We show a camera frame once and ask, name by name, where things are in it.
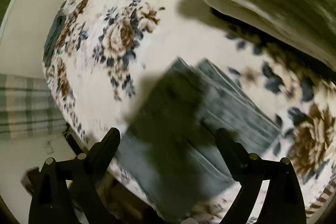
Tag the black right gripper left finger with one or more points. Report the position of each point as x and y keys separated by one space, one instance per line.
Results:
x=58 y=183

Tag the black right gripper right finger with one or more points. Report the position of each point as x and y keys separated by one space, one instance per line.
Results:
x=283 y=201

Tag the blue denim pants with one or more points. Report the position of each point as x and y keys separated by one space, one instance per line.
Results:
x=169 y=147

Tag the plaid green curtain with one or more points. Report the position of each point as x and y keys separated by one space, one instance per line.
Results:
x=28 y=109

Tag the dark green cloth on bed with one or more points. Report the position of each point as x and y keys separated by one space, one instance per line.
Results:
x=52 y=37

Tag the floral bed blanket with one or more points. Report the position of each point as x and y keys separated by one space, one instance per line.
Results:
x=111 y=54

